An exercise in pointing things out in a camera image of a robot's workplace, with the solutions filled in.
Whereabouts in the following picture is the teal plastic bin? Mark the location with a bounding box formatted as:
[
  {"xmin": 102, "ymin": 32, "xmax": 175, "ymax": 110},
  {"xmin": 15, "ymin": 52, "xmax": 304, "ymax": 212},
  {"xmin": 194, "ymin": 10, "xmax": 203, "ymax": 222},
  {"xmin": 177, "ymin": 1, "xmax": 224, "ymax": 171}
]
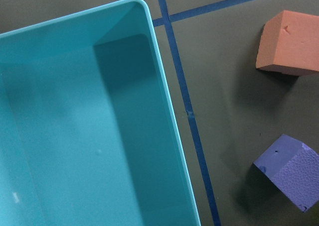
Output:
[{"xmin": 0, "ymin": 0, "xmax": 200, "ymax": 226}]

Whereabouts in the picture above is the orange foam block left side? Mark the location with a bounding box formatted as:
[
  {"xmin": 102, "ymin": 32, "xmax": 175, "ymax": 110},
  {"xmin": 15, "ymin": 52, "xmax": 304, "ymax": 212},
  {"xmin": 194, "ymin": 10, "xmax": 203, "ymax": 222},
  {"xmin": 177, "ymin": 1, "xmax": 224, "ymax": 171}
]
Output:
[{"xmin": 256, "ymin": 10, "xmax": 319, "ymax": 76}]

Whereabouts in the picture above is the purple foam block left side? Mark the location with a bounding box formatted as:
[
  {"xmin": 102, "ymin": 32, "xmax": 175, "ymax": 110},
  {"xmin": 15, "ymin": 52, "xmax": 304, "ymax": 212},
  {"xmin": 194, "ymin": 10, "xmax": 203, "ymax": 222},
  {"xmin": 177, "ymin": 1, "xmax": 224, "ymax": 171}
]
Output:
[{"xmin": 254, "ymin": 134, "xmax": 319, "ymax": 212}]

